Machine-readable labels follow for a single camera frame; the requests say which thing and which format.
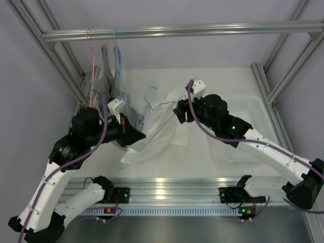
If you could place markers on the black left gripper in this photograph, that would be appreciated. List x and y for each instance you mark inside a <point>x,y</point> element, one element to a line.
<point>127,134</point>

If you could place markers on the white plastic basket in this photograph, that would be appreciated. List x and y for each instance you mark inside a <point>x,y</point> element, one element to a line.
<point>247,112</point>

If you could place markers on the aluminium frame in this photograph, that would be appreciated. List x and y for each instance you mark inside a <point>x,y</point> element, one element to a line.
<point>47,40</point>

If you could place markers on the white tank top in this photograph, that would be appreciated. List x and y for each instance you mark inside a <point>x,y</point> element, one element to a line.
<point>162,126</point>

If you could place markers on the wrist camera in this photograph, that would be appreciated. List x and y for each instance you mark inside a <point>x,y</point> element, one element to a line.
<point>117,107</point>
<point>197,88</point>

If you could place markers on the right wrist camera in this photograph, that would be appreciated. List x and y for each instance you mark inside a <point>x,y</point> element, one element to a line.
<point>197,88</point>

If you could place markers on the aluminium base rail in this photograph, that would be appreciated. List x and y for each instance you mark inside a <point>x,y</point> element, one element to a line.
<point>193,191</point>

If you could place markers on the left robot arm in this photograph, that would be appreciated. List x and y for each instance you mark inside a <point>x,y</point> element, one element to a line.
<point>45,219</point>

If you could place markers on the grey tank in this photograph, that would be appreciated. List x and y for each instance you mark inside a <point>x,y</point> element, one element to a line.
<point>105,79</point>
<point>134,117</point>

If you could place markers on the blue hanger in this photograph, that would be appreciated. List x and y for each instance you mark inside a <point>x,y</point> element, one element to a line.
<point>119,87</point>
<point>149,119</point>

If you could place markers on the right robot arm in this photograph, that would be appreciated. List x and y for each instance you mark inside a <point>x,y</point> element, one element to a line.
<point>300,180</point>

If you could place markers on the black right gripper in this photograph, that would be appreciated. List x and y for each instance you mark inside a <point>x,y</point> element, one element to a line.
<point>180,111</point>

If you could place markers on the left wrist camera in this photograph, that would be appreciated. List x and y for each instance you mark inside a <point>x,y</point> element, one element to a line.
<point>117,107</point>

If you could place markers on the white cable duct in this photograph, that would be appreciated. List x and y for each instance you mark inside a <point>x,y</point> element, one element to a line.
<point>178,211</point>

